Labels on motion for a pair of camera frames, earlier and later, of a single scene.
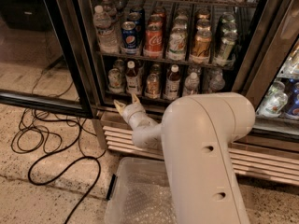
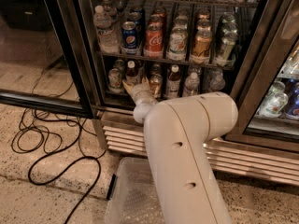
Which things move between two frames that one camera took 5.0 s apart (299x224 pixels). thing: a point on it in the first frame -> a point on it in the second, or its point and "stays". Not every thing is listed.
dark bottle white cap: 132,79 stays
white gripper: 132,111 -> 137,90
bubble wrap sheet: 149,200 stays
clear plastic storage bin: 140,192 stays
